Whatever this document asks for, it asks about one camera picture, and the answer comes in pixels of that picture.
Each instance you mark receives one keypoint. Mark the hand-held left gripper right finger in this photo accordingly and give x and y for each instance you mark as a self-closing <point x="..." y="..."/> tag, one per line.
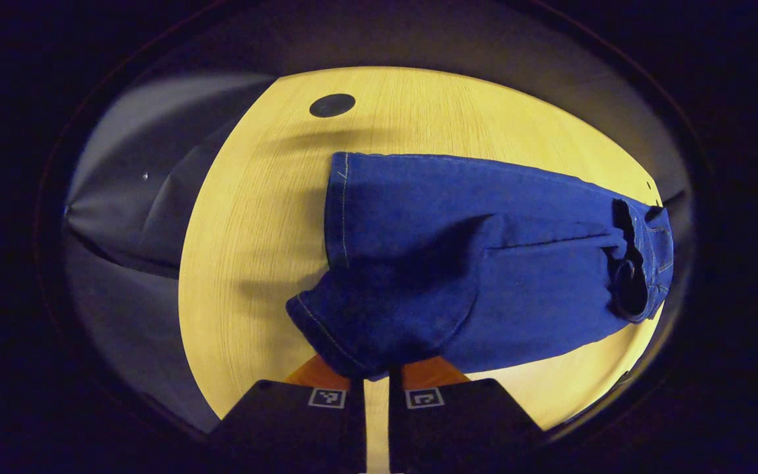
<point x="458" y="428"/>

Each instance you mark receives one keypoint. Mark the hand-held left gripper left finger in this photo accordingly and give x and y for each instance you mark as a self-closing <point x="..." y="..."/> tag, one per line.
<point x="287" y="428"/>

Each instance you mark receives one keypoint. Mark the blue denim jeans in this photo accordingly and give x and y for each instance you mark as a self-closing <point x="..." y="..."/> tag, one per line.
<point x="484" y="276"/>

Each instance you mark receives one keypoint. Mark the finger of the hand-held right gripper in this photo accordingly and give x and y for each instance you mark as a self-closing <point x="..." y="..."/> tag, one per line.
<point x="630" y="289"/>

